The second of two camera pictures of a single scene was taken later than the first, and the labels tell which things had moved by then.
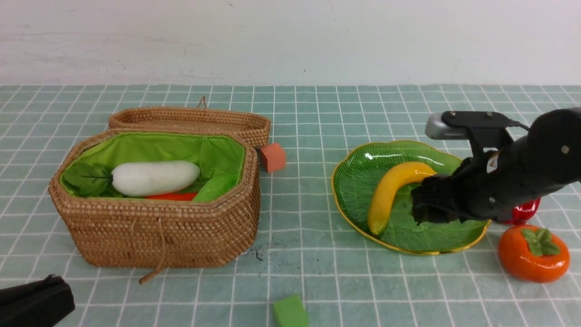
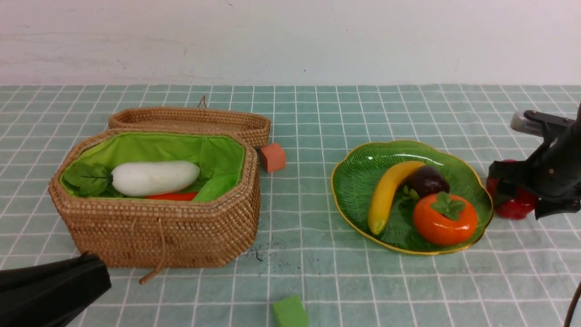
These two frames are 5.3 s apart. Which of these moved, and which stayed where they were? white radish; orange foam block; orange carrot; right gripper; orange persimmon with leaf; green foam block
Moved: right gripper; orange persimmon with leaf
Stayed: white radish; green foam block; orange foam block; orange carrot
